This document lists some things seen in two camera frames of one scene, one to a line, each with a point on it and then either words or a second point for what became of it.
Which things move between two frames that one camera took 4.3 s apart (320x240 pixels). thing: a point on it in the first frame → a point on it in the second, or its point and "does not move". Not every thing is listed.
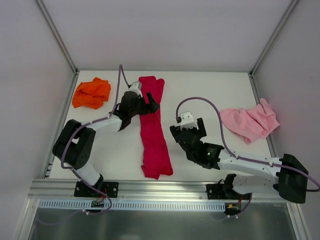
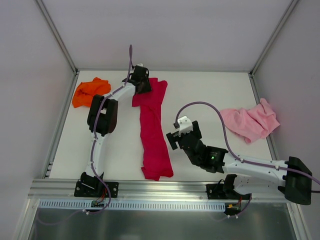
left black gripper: [145, 105] → [144, 85]
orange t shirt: [91, 94] does not move
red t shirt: [156, 161] does not move
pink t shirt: [251, 124] does not move
